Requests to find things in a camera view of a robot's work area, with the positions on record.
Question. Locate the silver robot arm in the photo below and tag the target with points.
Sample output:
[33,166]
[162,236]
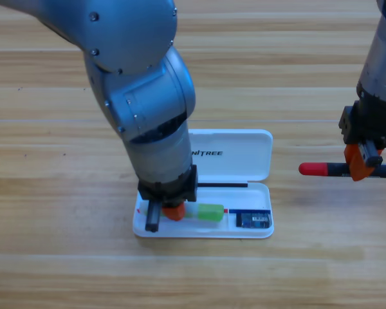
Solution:
[138,80]
[382,64]

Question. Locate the green and white highlighter pen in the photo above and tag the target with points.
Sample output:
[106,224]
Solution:
[209,212]

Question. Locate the white Unitree pencil case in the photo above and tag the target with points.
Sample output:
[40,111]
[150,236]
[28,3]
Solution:
[238,154]

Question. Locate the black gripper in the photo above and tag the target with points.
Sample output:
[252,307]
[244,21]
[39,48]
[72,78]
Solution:
[173,186]
[366,125]

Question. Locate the black marker with red cap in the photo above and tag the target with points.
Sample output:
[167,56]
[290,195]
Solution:
[325,169]

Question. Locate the small blue black eraser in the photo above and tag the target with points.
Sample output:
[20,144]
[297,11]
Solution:
[254,220]

